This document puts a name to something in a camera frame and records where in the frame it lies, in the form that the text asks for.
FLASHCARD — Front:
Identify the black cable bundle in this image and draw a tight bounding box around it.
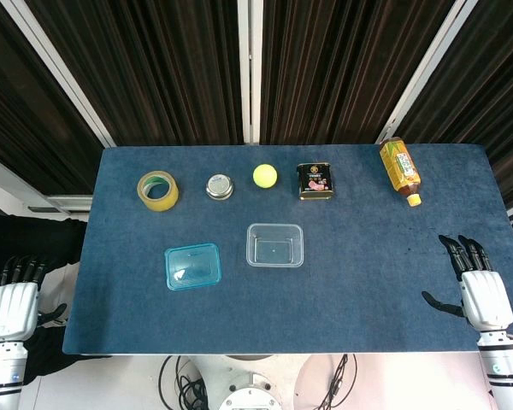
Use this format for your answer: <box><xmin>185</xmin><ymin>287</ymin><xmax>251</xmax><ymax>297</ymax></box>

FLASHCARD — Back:
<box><xmin>160</xmin><ymin>354</ymin><xmax>210</xmax><ymax>410</ymax></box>

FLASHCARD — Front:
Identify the person in black clothes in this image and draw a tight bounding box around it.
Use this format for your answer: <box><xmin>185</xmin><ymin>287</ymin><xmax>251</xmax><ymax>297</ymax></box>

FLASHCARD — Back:
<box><xmin>0</xmin><ymin>198</ymin><xmax>112</xmax><ymax>385</ymax></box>

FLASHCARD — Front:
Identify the tea bottle with yellow cap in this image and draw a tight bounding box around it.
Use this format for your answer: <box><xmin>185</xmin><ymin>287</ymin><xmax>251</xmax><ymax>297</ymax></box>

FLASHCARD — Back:
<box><xmin>378</xmin><ymin>136</ymin><xmax>423</xmax><ymax>208</ymax></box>

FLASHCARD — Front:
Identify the black luncheon meat can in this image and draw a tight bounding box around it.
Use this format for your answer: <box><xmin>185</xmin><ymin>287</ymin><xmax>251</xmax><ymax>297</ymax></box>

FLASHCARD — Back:
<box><xmin>297</xmin><ymin>161</ymin><xmax>338</xmax><ymax>202</ymax></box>

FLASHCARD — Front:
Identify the blue container lid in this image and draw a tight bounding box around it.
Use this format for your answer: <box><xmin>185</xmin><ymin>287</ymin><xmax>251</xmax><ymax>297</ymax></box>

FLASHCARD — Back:
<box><xmin>164</xmin><ymin>243</ymin><xmax>221</xmax><ymax>292</ymax></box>

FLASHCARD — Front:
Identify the clear plastic container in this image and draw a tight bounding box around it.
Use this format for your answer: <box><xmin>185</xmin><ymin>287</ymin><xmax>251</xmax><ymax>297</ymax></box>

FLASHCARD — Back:
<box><xmin>245</xmin><ymin>222</ymin><xmax>305</xmax><ymax>268</ymax></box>

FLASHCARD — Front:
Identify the blue table mat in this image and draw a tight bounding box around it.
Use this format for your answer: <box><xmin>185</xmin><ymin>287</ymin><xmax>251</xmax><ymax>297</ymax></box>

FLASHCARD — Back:
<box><xmin>62</xmin><ymin>143</ymin><xmax>512</xmax><ymax>355</ymax></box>

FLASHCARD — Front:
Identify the dark pleated curtain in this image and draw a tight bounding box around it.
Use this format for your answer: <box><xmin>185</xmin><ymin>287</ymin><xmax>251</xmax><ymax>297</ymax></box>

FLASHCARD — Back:
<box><xmin>0</xmin><ymin>0</ymin><xmax>104</xmax><ymax>196</ymax></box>
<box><xmin>25</xmin><ymin>0</ymin><xmax>245</xmax><ymax>147</ymax></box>
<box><xmin>259</xmin><ymin>0</ymin><xmax>455</xmax><ymax>145</ymax></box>
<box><xmin>396</xmin><ymin>0</ymin><xmax>513</xmax><ymax>210</ymax></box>

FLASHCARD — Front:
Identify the yellow-green tennis ball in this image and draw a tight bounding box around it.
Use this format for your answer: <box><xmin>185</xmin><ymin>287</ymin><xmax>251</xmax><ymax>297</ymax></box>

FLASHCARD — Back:
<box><xmin>252</xmin><ymin>164</ymin><xmax>279</xmax><ymax>189</ymax></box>

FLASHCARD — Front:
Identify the grey round robot base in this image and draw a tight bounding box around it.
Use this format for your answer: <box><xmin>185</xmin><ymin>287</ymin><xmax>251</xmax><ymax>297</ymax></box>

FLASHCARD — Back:
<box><xmin>217</xmin><ymin>370</ymin><xmax>290</xmax><ymax>410</ymax></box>

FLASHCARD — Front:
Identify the white frame post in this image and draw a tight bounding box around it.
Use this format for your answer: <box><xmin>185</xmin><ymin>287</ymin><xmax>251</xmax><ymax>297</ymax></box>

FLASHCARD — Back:
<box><xmin>374</xmin><ymin>0</ymin><xmax>472</xmax><ymax>145</ymax></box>
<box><xmin>236</xmin><ymin>0</ymin><xmax>264</xmax><ymax>144</ymax></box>
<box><xmin>0</xmin><ymin>0</ymin><xmax>117</xmax><ymax>149</ymax></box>

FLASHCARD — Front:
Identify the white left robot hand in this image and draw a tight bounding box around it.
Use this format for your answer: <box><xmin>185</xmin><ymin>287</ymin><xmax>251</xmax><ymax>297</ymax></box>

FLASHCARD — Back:
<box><xmin>0</xmin><ymin>255</ymin><xmax>68</xmax><ymax>343</ymax></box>

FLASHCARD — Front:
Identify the thin black cable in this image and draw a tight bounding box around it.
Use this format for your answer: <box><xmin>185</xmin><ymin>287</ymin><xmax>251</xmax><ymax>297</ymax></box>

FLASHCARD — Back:
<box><xmin>315</xmin><ymin>353</ymin><xmax>358</xmax><ymax>410</ymax></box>

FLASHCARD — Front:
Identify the round silver tin can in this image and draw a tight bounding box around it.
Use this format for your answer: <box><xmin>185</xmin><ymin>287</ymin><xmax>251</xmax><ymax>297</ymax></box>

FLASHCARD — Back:
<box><xmin>204</xmin><ymin>173</ymin><xmax>234</xmax><ymax>201</ymax></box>

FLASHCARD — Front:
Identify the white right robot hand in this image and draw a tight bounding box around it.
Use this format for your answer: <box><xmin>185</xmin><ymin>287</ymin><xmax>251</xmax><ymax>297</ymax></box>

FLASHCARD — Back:
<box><xmin>422</xmin><ymin>233</ymin><xmax>513</xmax><ymax>333</ymax></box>

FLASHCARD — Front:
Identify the yellow packing tape roll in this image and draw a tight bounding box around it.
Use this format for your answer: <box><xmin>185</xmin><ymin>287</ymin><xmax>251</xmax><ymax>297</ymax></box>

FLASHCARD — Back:
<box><xmin>136</xmin><ymin>170</ymin><xmax>180</xmax><ymax>213</ymax></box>

